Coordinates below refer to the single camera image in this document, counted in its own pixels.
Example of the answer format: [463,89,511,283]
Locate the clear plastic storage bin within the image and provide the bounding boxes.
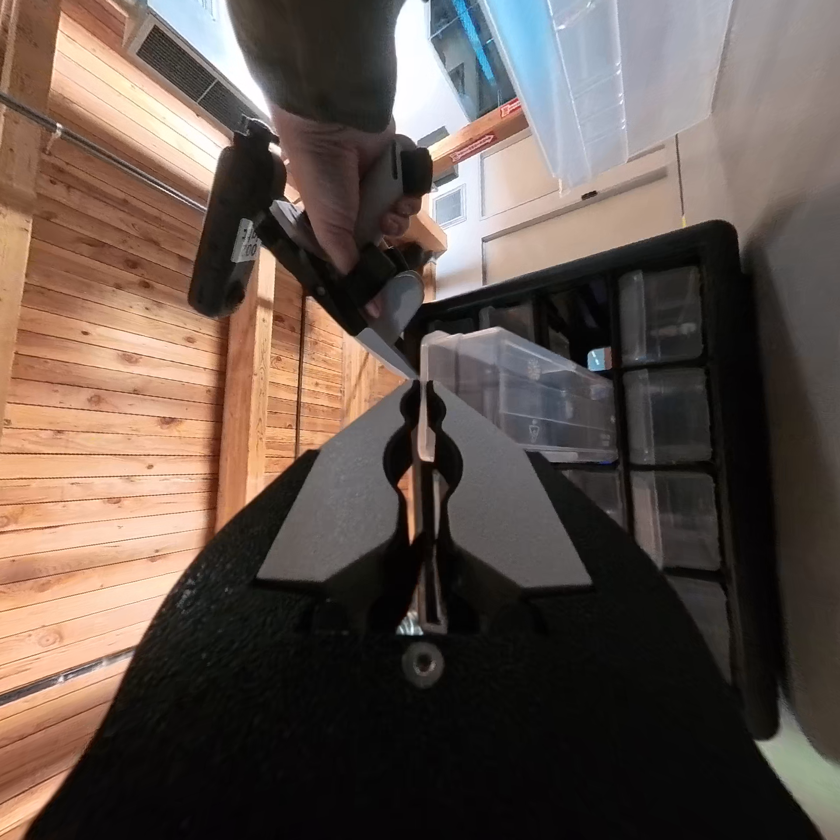
[479,0,734,193]

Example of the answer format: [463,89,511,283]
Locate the white wall vent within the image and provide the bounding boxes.
[432,184,468,228]

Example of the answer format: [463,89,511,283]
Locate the person's right forearm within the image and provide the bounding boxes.
[226,0,403,132]

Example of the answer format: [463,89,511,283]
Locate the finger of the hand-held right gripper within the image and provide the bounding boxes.
[357,271,425,382]

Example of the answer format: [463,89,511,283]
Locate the long red arrow sign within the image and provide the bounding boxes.
[448,133,497,163]

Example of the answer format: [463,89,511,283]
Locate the small clear plastic drawer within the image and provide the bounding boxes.
[406,326,621,639]

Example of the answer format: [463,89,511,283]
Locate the person's right hand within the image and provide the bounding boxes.
[271,108,424,277]

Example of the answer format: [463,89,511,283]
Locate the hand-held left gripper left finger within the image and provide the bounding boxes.
[256,379,426,627]

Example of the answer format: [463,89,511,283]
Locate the metal ceiling vent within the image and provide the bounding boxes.
[126,12,265,127]

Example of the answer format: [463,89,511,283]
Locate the black drawer cabinet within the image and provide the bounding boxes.
[420,220,783,741]

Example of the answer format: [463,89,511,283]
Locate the rows of clear cabinet drawers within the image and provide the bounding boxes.
[479,266,731,686]

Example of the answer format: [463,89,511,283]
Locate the metal conduit pipe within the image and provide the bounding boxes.
[0,88,214,215]

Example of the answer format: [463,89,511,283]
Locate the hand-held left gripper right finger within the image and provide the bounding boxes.
[427,382,595,627]

